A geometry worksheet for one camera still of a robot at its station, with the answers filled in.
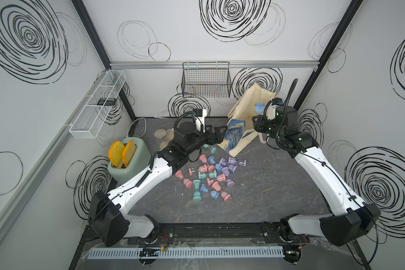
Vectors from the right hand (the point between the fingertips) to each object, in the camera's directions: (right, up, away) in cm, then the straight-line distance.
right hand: (258, 118), depth 73 cm
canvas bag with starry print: (-5, -4, +14) cm, 15 cm away
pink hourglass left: (-33, -33, +13) cm, 48 cm away
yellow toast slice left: (-65, -16, +3) cm, 67 cm away
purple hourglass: (-11, -33, +13) cm, 37 cm away
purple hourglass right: (-2, -24, +21) cm, 31 cm away
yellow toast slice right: (-59, -16, +4) cm, 62 cm away
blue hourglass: (-19, -37, +9) cm, 43 cm away
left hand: (-17, -4, -4) cm, 18 cm away
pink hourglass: (-25, -21, +23) cm, 40 cm away
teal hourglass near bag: (-19, -17, +26) cm, 36 cm away
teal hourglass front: (-28, -38, +10) cm, 48 cm away
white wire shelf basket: (-73, +6, +3) cm, 74 cm away
